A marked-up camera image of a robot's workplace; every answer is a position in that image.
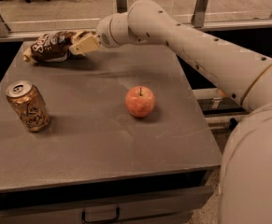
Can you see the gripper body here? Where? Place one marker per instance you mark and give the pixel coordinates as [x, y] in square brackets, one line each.
[104, 34]

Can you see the brown chip bag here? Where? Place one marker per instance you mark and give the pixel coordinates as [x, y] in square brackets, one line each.
[50, 48]

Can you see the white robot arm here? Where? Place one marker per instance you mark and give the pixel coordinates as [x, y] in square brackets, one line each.
[245, 188]

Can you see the red apple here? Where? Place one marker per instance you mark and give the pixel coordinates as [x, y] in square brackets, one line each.
[140, 101]

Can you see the golden LaCroix soda can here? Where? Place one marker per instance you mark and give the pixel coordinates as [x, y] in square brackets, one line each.
[29, 104]

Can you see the metal glass bracket middle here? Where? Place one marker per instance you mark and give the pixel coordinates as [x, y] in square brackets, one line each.
[121, 6]

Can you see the metal glass bracket right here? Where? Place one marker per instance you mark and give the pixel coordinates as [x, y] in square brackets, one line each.
[199, 13]

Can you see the grey drawer with black handle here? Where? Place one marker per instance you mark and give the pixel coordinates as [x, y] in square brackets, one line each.
[161, 207]

